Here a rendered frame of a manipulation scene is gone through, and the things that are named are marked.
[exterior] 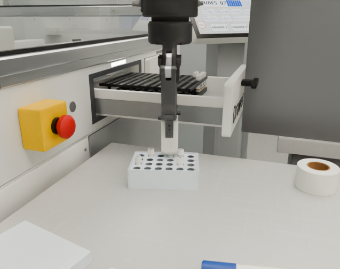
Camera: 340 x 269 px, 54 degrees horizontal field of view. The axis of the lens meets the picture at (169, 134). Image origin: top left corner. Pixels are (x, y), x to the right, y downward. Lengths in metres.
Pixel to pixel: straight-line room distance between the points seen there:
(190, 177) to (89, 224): 0.19
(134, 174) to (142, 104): 0.20
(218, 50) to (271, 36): 0.87
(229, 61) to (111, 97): 1.07
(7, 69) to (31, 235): 0.25
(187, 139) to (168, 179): 2.01
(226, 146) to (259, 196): 1.28
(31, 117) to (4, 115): 0.04
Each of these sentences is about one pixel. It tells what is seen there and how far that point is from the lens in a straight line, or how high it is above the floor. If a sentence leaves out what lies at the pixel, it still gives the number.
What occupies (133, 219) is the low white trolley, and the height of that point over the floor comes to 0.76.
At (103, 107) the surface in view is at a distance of 0.77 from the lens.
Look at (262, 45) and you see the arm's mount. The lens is 0.85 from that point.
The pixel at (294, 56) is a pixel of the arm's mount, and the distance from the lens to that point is 0.85.
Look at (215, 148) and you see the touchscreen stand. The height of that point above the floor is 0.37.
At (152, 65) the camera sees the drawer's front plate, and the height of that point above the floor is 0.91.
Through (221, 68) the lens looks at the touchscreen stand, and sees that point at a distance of 1.72.
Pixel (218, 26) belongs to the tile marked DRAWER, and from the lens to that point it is 1.61.
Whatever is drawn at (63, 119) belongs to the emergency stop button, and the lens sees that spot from 0.56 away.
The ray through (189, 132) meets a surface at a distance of 2.56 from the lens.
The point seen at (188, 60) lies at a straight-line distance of 2.44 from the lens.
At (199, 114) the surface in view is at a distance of 0.69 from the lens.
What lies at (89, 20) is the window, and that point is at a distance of 0.79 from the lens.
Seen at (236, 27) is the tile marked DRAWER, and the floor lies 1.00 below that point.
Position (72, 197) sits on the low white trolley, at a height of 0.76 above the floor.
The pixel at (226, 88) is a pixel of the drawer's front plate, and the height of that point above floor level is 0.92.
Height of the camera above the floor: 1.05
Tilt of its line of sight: 19 degrees down
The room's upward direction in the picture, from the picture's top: straight up
